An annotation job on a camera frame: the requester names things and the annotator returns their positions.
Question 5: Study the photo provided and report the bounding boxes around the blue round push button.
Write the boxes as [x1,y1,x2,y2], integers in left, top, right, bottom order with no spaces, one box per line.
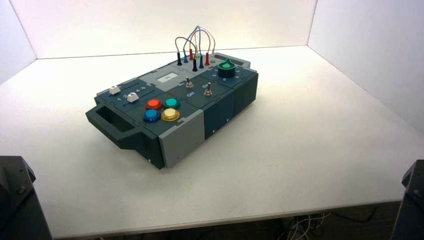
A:
[142,109,162,124]

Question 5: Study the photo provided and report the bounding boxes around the white cables under table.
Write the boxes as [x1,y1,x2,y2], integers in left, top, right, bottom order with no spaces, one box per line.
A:
[277,212,332,240]

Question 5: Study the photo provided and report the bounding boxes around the red jumper cable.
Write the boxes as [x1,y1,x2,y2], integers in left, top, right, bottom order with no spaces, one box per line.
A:
[188,29,212,67]

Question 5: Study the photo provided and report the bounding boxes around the black jumper cable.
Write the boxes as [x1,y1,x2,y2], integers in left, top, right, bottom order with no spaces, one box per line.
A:
[174,36,199,72]

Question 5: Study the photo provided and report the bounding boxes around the green rotary knob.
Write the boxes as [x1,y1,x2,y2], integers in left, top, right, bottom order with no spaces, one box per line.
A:
[217,58,236,79]

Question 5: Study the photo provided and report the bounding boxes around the green round push button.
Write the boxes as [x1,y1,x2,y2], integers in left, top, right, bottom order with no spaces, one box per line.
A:
[163,97,181,110]

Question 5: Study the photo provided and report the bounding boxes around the white jumper cable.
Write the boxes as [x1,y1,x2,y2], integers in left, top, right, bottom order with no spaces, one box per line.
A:
[194,26,217,64]

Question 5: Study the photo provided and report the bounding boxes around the red round push button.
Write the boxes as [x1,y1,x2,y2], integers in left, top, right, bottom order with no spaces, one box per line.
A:
[146,99,164,111]

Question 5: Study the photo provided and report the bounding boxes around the blue jumper cable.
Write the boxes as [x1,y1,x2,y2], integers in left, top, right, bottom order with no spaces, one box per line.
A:
[182,25,205,69]

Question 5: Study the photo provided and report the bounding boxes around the yellow round push button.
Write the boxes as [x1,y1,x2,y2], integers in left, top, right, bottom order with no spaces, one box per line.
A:
[160,108,181,122]

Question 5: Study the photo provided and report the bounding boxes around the dark grey control panel box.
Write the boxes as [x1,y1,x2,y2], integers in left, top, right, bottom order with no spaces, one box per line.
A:
[85,52,259,170]

